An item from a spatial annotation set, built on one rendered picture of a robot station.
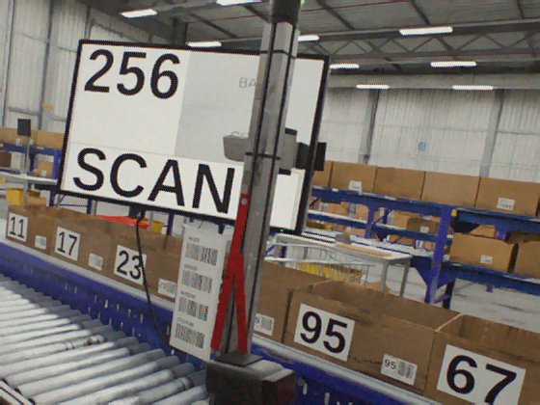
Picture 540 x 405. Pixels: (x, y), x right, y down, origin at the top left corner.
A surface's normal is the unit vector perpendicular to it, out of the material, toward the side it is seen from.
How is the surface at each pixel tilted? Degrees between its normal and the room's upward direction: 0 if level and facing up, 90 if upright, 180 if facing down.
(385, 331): 90
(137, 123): 86
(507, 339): 90
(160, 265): 90
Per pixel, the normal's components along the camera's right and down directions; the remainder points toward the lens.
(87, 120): -0.29, 0.00
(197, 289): -0.60, 0.00
